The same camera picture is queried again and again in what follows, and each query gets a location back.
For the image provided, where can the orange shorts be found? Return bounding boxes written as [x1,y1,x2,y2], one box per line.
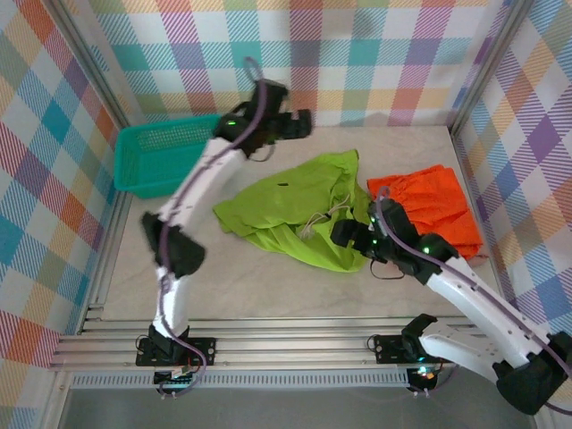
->
[366,164,484,261]

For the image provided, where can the lime green shorts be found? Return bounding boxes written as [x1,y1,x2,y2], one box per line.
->
[213,149,373,273]

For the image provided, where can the teal plastic basket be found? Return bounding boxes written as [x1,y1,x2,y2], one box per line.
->
[114,114,224,201]

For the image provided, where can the right gripper thin black cable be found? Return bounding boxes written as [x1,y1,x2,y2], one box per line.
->
[368,261,406,281]

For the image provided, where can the gripper thin black cable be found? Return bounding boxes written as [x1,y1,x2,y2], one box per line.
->
[248,142,274,163]
[368,261,406,281]

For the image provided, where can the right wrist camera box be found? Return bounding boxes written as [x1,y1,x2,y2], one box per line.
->
[378,199,413,234]

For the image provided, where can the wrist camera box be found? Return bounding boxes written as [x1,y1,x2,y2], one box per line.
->
[378,199,413,234]
[257,79,290,114]

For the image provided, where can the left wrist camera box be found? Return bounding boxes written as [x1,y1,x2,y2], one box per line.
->
[257,79,290,114]

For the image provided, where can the left gripper thin black cable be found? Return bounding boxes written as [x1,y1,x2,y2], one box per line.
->
[248,142,274,163]

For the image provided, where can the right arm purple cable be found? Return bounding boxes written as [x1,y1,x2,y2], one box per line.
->
[374,186,572,416]

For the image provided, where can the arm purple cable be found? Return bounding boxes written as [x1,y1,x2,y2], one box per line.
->
[374,186,572,416]
[156,55,270,400]

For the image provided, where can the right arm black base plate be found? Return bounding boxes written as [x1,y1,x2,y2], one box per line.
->
[373,333,457,364]

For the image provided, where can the aluminium table side rail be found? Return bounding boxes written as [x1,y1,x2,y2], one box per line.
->
[449,127,519,330]
[78,191,135,336]

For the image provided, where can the aluminium mounting rail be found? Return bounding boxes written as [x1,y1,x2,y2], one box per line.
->
[48,315,506,371]

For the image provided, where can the grey slotted cable duct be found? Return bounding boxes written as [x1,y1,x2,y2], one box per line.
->
[70,373,411,390]

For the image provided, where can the aluminium corner post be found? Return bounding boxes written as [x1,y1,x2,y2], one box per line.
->
[46,0,135,130]
[446,0,535,135]

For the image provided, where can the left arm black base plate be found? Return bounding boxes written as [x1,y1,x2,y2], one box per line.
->
[135,337,218,368]

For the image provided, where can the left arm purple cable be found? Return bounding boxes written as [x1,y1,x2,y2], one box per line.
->
[156,55,270,400]

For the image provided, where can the aluminium frame leg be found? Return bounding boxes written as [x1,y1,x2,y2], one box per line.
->
[42,369,73,429]
[526,410,558,429]

